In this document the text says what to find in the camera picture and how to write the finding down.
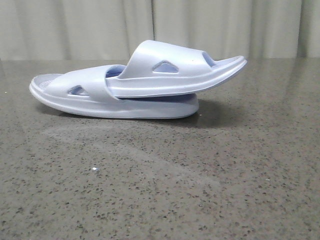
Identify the light blue slipper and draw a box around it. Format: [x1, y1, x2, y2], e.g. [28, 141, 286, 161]
[29, 65, 199, 119]
[106, 40, 247, 98]

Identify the grey-white pleated curtain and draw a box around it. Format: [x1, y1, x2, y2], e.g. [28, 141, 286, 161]
[0, 0, 320, 60]

